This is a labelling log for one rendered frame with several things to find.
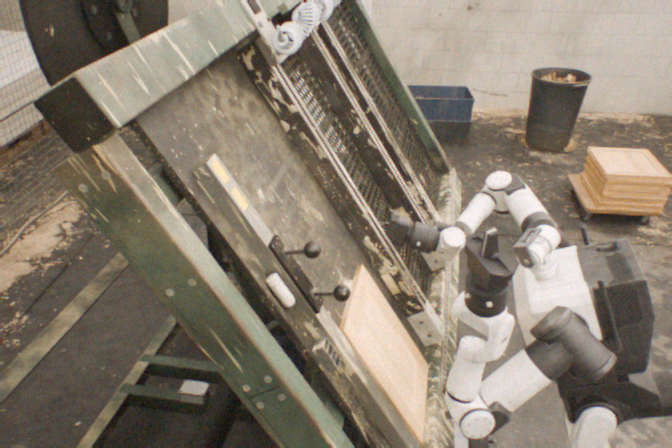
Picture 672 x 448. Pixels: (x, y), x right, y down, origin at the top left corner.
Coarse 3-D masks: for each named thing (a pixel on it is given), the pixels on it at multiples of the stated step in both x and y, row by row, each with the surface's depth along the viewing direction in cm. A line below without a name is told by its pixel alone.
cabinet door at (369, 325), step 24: (360, 288) 177; (360, 312) 171; (384, 312) 185; (360, 336) 165; (384, 336) 179; (408, 336) 194; (384, 360) 173; (408, 360) 187; (384, 384) 166; (408, 384) 180; (408, 408) 173
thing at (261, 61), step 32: (256, 0) 170; (256, 64) 171; (288, 96) 174; (288, 128) 179; (320, 160) 182; (352, 192) 186; (352, 224) 190; (384, 256) 193; (416, 288) 202; (416, 320) 203
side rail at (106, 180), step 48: (96, 144) 104; (96, 192) 109; (144, 192) 108; (144, 240) 112; (192, 240) 114; (192, 288) 115; (192, 336) 120; (240, 336) 119; (240, 384) 124; (288, 384) 123; (288, 432) 129; (336, 432) 131
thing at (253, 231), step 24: (216, 192) 133; (240, 192) 137; (240, 216) 135; (264, 240) 138; (264, 264) 140; (288, 288) 142; (312, 312) 144; (336, 336) 149; (360, 360) 155; (360, 384) 152; (384, 408) 156; (384, 432) 158; (408, 432) 162
